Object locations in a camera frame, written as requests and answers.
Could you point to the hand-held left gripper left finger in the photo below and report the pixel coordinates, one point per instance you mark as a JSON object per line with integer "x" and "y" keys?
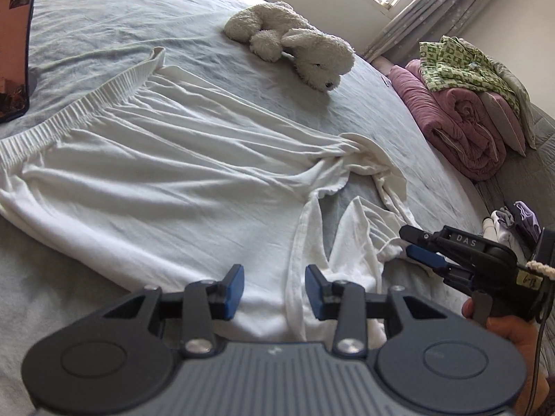
{"x": 233, "y": 290}

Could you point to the grey quilted headboard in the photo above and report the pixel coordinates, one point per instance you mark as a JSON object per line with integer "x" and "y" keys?
{"x": 542, "y": 160}

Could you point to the white plush dog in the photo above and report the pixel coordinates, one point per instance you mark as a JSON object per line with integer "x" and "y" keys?
{"x": 303, "y": 47}

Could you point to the grey bed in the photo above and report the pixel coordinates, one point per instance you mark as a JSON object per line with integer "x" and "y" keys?
{"x": 108, "y": 26}

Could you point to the person's right hand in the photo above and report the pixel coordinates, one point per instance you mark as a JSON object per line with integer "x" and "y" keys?
{"x": 535, "y": 355}

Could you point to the pen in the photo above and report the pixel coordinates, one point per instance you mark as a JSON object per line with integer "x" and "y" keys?
{"x": 385, "y": 80}

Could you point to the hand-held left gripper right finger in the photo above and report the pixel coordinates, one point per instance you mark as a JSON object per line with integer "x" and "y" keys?
{"x": 315, "y": 290}

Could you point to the beige pillow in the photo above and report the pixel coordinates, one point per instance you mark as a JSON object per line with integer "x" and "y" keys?
{"x": 522, "y": 104}

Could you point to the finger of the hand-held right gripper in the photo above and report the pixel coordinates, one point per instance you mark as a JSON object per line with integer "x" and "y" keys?
{"x": 425, "y": 255}
{"x": 416, "y": 236}

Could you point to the grey curtain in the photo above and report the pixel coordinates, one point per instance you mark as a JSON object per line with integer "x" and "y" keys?
{"x": 416, "y": 21}

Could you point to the green patterned blanket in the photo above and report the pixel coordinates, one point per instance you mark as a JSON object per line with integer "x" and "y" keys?
{"x": 459, "y": 65}

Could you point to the white pants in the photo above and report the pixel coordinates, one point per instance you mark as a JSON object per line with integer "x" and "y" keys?
{"x": 173, "y": 173}

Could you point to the pink folded quilt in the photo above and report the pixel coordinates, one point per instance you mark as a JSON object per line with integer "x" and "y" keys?
{"x": 455, "y": 117}

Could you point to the stack of folded clothes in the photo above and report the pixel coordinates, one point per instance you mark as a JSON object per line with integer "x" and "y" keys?
{"x": 524, "y": 216}

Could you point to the pink and grey pillow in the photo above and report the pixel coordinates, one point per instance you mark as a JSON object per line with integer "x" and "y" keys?
{"x": 503, "y": 117}

